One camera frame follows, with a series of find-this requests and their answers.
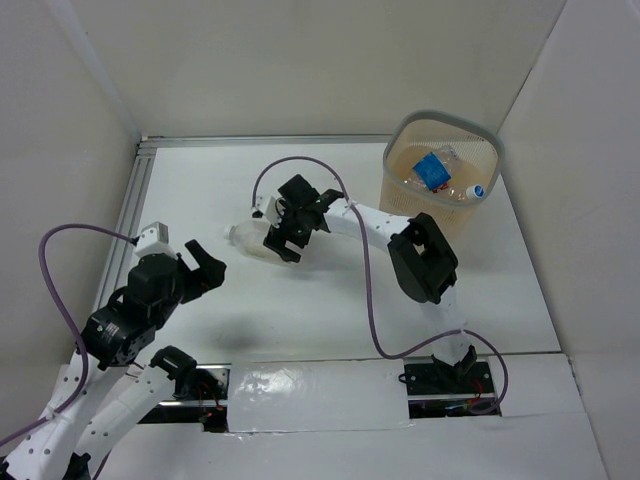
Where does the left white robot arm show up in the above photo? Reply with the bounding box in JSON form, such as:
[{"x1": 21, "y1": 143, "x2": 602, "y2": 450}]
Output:
[{"x1": 1, "y1": 240, "x2": 226, "y2": 479}]

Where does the aluminium frame rail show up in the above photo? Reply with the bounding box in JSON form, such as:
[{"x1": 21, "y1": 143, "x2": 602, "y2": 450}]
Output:
[{"x1": 94, "y1": 133, "x2": 401, "y2": 311}]

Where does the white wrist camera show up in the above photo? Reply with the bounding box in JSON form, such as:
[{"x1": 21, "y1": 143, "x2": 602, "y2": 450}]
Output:
[
  {"x1": 134, "y1": 222, "x2": 176, "y2": 258},
  {"x1": 252, "y1": 195, "x2": 282, "y2": 226}
]

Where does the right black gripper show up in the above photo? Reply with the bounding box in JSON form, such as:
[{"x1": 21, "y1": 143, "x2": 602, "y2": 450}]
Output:
[{"x1": 264, "y1": 199, "x2": 313, "y2": 263}]

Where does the blue label plastic bottle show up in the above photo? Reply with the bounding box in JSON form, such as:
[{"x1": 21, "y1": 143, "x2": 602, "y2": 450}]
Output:
[{"x1": 404, "y1": 145, "x2": 463, "y2": 193}]

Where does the beige mesh waste bin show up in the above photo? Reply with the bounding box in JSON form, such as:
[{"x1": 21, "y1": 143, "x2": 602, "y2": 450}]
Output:
[{"x1": 379, "y1": 110, "x2": 505, "y2": 239}]

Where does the glossy white tape sheet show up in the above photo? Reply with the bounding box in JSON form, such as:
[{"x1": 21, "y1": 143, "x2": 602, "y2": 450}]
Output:
[{"x1": 227, "y1": 360, "x2": 410, "y2": 433}]

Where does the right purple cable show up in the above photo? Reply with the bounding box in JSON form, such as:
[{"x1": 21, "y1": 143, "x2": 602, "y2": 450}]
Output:
[{"x1": 251, "y1": 156, "x2": 509, "y2": 416}]

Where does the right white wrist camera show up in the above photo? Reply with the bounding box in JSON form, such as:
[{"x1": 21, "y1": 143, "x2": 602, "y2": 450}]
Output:
[{"x1": 252, "y1": 195, "x2": 282, "y2": 226}]

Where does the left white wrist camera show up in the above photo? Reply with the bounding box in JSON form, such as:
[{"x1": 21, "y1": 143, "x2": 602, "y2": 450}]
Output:
[{"x1": 134, "y1": 222, "x2": 176, "y2": 258}]

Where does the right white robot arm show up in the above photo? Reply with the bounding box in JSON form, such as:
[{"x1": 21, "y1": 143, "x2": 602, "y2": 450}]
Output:
[{"x1": 252, "y1": 174, "x2": 477, "y2": 392}]

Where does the large clear square bottle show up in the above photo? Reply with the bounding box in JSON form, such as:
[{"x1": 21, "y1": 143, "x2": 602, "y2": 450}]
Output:
[{"x1": 224, "y1": 219, "x2": 284, "y2": 264}]

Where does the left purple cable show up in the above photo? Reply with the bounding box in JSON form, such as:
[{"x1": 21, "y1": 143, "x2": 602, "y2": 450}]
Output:
[{"x1": 0, "y1": 223, "x2": 146, "y2": 451}]

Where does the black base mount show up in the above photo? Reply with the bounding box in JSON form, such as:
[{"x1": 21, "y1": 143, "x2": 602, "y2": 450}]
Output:
[
  {"x1": 398, "y1": 359, "x2": 501, "y2": 420},
  {"x1": 139, "y1": 364, "x2": 231, "y2": 433}
]

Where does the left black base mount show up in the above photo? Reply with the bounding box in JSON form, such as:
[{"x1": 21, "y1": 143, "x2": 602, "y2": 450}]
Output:
[{"x1": 139, "y1": 364, "x2": 231, "y2": 433}]

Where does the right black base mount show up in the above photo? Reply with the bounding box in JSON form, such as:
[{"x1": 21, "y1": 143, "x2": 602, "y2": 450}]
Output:
[{"x1": 398, "y1": 359, "x2": 501, "y2": 420}]

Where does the clear bottle blue ring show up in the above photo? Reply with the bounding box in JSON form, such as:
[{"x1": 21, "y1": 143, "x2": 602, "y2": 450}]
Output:
[{"x1": 439, "y1": 183, "x2": 486, "y2": 202}]

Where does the purple cable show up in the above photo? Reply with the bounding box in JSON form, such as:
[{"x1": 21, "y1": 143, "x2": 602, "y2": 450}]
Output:
[
  {"x1": 251, "y1": 156, "x2": 509, "y2": 416},
  {"x1": 0, "y1": 223, "x2": 146, "y2": 451}
]

